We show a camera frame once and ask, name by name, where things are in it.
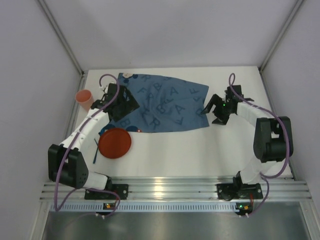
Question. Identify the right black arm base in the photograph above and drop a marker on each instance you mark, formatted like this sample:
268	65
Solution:
228	191

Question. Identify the aluminium mounting rail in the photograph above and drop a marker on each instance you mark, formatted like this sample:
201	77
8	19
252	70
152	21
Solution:
204	188

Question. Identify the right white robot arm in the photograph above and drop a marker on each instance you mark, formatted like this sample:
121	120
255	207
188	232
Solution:
272	141

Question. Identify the blue letter-print placemat cloth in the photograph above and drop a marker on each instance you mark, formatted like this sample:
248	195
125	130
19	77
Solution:
166	104

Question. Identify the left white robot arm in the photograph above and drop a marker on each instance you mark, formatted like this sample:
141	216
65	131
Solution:
66	161

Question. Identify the blue plastic spoon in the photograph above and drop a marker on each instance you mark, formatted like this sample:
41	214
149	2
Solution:
96	141

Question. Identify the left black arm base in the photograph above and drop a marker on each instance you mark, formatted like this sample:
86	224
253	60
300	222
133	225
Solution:
121	190

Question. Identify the right aluminium frame post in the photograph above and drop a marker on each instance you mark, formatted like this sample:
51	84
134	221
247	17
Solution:
285	26

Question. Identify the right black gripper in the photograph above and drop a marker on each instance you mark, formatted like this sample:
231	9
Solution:
220	110

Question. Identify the red round plate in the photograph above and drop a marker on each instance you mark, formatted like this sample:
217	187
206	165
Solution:
114	143

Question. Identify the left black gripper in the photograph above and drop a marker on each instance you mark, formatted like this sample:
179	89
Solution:
122	100

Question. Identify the perforated cable tray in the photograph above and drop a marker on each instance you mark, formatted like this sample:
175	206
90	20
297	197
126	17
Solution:
157	207

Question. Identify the left aluminium frame post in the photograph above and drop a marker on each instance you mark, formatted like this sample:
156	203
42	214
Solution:
60	35

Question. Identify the pink plastic cup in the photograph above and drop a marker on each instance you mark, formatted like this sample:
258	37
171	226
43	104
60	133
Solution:
85	99

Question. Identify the aluminium frame post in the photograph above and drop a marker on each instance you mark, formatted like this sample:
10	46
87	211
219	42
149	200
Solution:
60	35
285	26

